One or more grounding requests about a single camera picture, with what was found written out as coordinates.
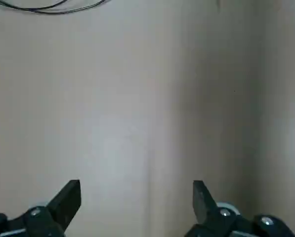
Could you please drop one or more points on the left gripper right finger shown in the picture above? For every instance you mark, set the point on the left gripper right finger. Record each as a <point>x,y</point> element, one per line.
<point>201,202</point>

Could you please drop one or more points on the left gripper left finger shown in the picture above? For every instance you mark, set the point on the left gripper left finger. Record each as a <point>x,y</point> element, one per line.
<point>63,202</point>

